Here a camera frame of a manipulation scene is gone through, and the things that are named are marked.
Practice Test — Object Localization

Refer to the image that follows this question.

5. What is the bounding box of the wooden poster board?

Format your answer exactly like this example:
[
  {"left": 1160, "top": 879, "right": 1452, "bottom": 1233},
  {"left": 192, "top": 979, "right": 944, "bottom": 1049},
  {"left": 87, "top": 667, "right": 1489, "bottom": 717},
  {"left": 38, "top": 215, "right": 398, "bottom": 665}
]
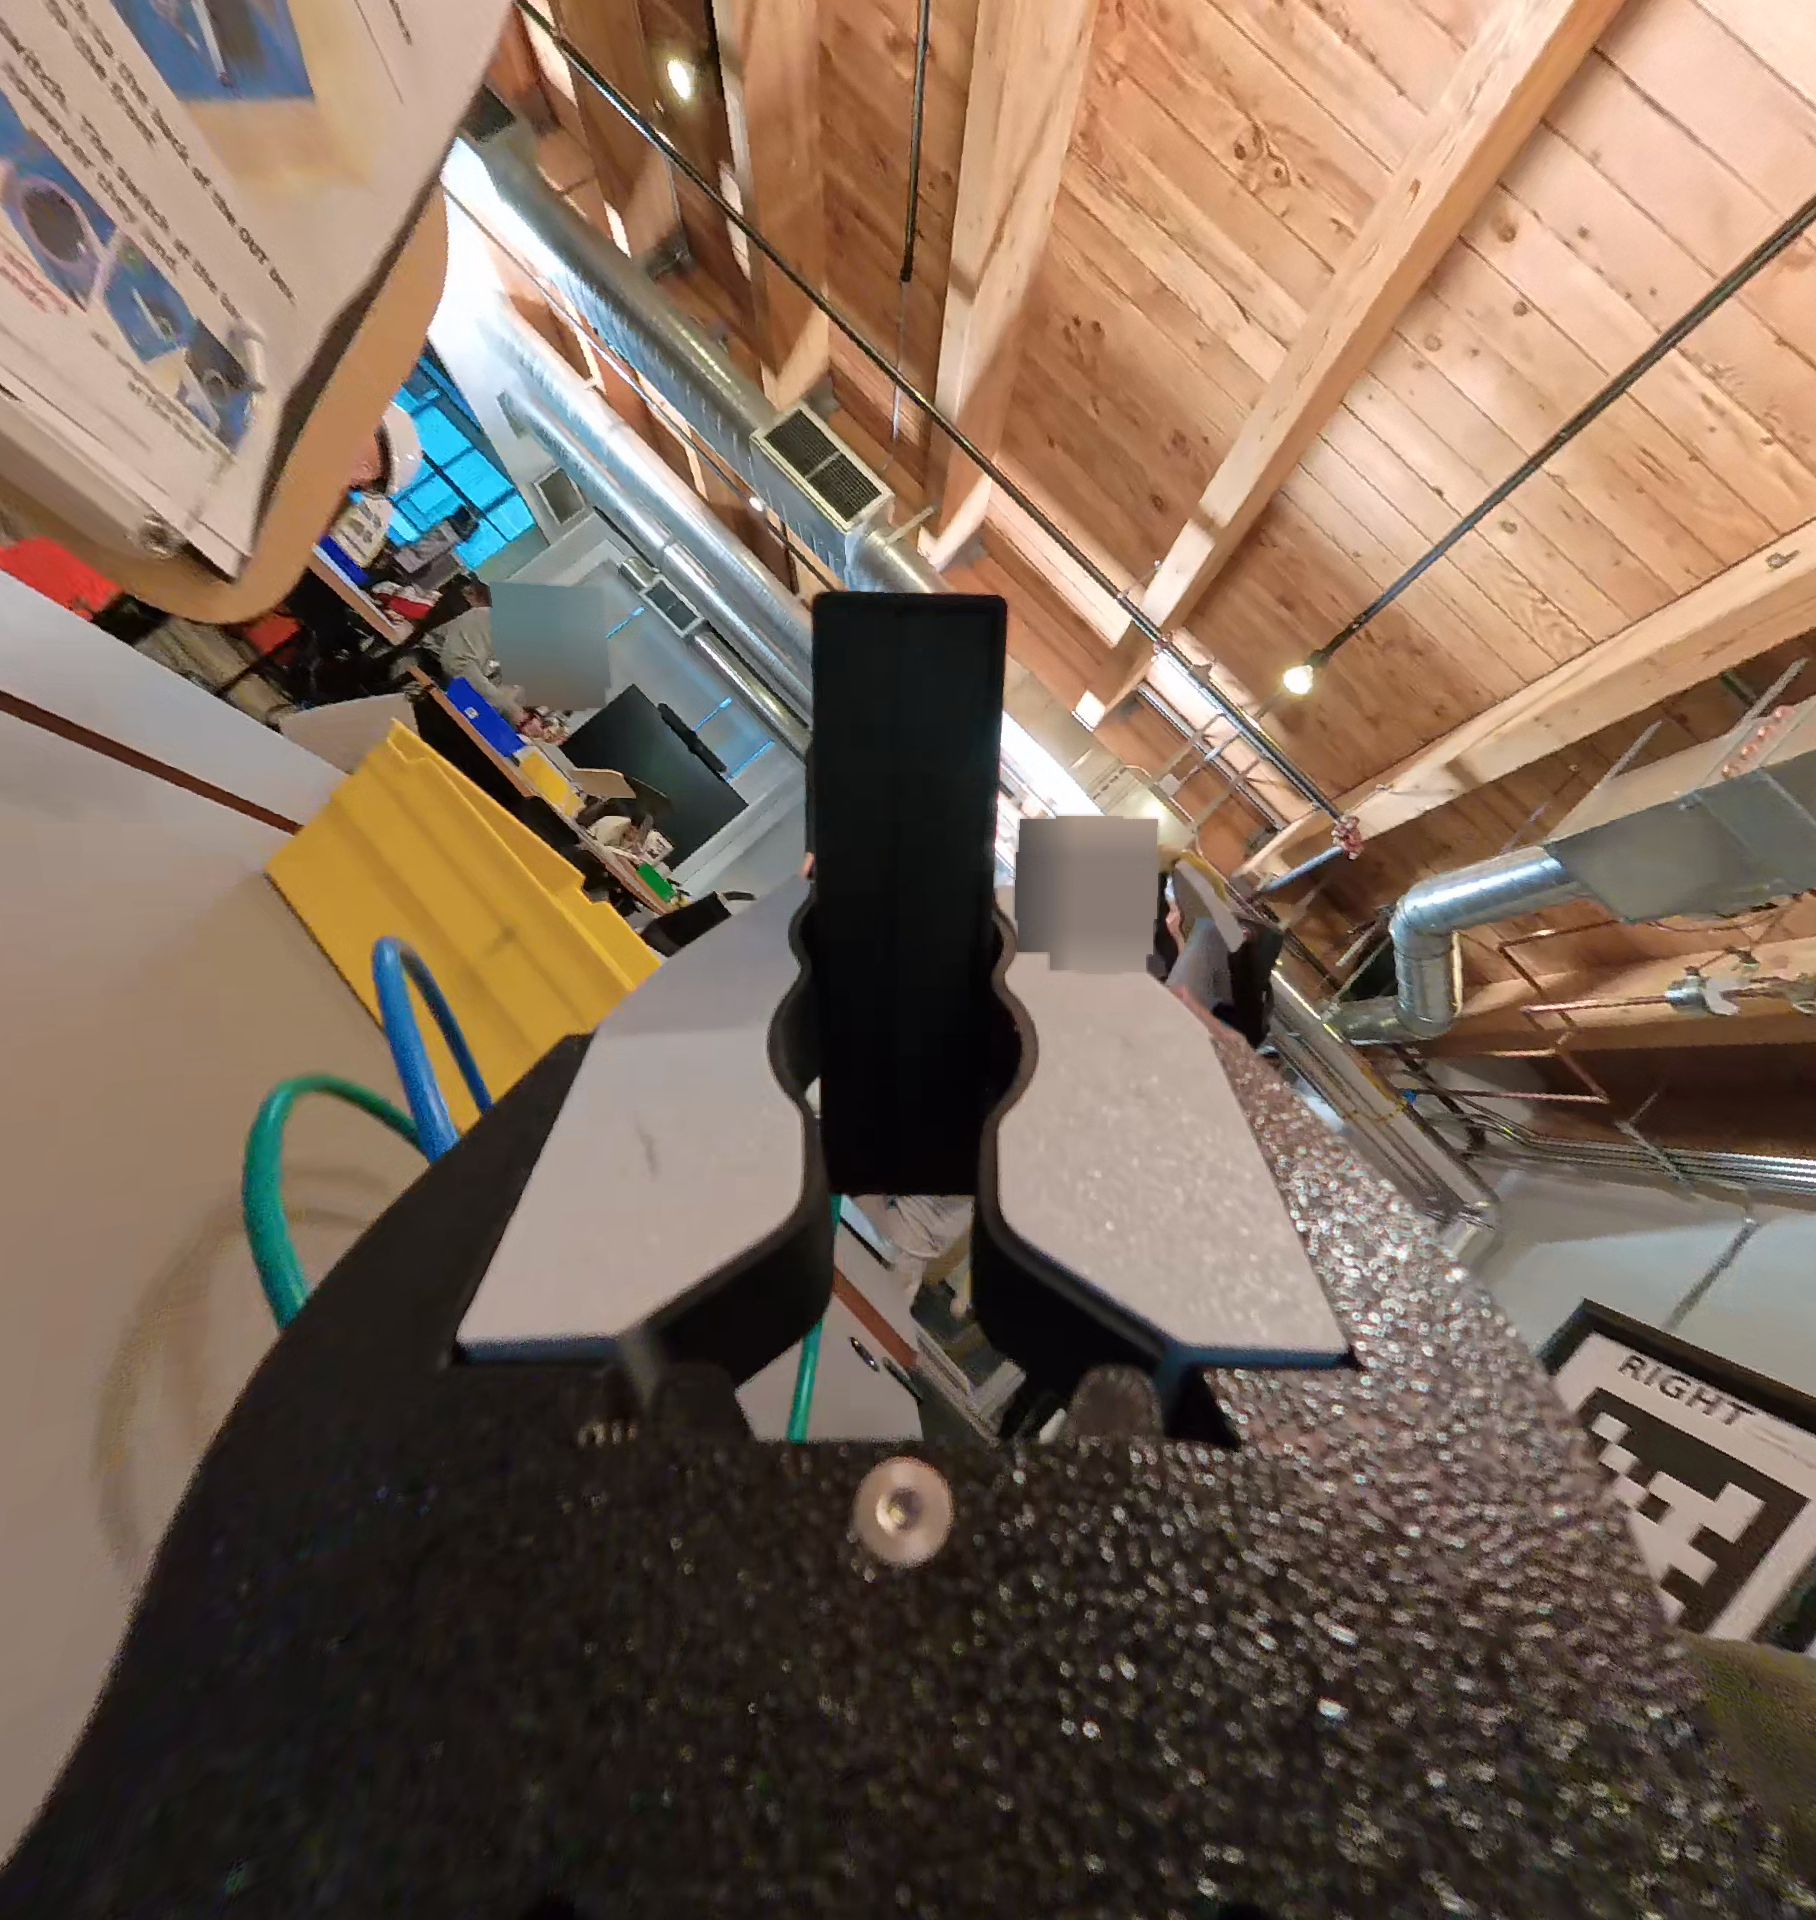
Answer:
[{"left": 0, "top": 195, "right": 452, "bottom": 623}]

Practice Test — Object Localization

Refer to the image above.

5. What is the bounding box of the black framed marker sign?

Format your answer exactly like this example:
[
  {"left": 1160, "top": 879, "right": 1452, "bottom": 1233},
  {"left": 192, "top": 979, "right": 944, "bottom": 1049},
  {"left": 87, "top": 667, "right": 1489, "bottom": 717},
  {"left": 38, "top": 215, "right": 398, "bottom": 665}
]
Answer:
[{"left": 1537, "top": 1303, "right": 1816, "bottom": 1653}]

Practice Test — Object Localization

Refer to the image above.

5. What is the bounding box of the black ethernet port block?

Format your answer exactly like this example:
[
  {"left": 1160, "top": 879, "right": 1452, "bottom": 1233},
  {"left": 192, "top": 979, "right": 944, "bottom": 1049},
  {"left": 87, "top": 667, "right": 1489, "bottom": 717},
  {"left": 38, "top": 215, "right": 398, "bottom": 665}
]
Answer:
[{"left": 805, "top": 593, "right": 1011, "bottom": 1197}]

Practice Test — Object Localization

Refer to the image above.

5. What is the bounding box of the blue ethernet cable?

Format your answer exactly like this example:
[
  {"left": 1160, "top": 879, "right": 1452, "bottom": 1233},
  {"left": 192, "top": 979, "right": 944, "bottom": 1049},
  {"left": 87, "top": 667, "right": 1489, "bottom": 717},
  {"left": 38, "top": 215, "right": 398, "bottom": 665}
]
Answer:
[{"left": 371, "top": 938, "right": 493, "bottom": 1166}]

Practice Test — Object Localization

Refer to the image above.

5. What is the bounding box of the white air vent grille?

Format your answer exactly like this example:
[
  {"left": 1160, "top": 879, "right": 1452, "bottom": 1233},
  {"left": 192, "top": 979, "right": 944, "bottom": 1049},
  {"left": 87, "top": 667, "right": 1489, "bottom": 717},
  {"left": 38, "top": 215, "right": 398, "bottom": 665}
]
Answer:
[{"left": 748, "top": 406, "right": 896, "bottom": 527}]

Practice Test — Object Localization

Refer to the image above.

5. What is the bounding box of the yellow plastic bin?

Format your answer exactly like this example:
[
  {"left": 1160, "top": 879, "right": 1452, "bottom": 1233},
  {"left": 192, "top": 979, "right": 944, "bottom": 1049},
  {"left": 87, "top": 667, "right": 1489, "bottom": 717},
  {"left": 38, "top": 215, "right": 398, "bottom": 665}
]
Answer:
[{"left": 265, "top": 724, "right": 668, "bottom": 1134}]

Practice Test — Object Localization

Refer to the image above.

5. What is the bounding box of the large black screen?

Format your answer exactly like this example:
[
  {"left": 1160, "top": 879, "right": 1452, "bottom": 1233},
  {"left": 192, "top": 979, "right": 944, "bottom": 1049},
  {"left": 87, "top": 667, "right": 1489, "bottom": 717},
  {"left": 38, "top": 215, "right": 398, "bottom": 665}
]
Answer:
[{"left": 562, "top": 682, "right": 751, "bottom": 865}]

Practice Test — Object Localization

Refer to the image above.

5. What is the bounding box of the large glass window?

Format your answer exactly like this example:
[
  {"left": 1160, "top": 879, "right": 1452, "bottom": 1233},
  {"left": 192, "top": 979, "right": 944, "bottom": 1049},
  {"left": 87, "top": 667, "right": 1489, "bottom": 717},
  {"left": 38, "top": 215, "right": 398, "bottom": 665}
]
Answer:
[{"left": 390, "top": 347, "right": 538, "bottom": 548}]

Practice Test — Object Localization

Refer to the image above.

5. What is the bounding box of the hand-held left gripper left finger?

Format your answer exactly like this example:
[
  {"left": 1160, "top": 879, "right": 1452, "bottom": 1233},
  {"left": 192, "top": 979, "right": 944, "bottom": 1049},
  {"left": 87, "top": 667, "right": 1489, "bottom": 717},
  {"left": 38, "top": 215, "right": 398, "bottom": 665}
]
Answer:
[{"left": 454, "top": 876, "right": 838, "bottom": 1390}]

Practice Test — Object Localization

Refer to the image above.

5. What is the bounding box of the instruction poster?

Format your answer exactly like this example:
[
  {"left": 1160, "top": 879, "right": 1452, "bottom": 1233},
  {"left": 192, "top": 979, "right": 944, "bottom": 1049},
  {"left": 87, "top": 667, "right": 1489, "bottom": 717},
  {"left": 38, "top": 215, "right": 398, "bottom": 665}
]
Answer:
[{"left": 0, "top": 0, "right": 512, "bottom": 580}]

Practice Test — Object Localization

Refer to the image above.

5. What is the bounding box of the copper pipe run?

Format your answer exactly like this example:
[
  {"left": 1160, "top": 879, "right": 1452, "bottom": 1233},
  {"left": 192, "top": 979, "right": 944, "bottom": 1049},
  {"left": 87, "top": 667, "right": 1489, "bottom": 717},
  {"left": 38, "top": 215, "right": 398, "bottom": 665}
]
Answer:
[{"left": 1524, "top": 914, "right": 1816, "bottom": 1113}]

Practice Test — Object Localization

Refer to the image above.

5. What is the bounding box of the red plastic object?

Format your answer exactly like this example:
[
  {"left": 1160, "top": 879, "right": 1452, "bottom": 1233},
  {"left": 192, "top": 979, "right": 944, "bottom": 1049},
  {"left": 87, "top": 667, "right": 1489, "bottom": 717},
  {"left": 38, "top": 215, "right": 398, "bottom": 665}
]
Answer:
[{"left": 0, "top": 531, "right": 122, "bottom": 620}]

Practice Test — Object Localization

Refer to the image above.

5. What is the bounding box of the rectangular metal duct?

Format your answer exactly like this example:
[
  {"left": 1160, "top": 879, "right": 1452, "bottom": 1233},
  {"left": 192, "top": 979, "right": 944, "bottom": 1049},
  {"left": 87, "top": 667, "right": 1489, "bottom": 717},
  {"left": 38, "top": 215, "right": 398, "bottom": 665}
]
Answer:
[{"left": 1544, "top": 677, "right": 1816, "bottom": 924}]

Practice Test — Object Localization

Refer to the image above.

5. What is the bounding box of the green ethernet cable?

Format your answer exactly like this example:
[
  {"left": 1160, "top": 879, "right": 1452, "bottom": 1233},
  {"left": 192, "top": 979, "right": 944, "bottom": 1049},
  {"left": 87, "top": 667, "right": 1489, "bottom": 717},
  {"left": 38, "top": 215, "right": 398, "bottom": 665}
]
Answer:
[{"left": 240, "top": 1078, "right": 842, "bottom": 1446}]

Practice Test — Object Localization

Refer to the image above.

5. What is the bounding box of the silver round air duct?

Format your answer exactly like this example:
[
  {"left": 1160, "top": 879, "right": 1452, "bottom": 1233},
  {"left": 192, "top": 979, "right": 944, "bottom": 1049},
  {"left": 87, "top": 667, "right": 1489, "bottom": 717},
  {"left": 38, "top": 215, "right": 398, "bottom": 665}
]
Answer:
[{"left": 443, "top": 137, "right": 947, "bottom": 602}]

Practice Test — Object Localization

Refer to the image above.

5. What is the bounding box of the silver elbow air duct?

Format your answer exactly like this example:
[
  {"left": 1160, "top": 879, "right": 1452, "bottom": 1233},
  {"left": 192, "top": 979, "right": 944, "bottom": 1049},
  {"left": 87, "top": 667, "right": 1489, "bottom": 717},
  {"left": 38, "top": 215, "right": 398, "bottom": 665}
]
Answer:
[{"left": 1328, "top": 848, "right": 1586, "bottom": 1044}]

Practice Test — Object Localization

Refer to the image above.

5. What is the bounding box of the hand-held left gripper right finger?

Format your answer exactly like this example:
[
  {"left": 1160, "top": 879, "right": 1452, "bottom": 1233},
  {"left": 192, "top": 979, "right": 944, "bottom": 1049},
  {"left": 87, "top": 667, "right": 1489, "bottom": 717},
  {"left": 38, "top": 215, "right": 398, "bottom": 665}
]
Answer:
[{"left": 973, "top": 908, "right": 1358, "bottom": 1441}]

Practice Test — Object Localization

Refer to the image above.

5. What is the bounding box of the black ceiling rod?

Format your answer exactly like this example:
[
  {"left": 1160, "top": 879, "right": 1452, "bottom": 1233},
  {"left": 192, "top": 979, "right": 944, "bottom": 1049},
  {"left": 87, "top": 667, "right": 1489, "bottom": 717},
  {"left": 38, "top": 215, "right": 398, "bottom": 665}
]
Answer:
[
  {"left": 518, "top": 0, "right": 1345, "bottom": 843},
  {"left": 1334, "top": 152, "right": 1816, "bottom": 663}
]

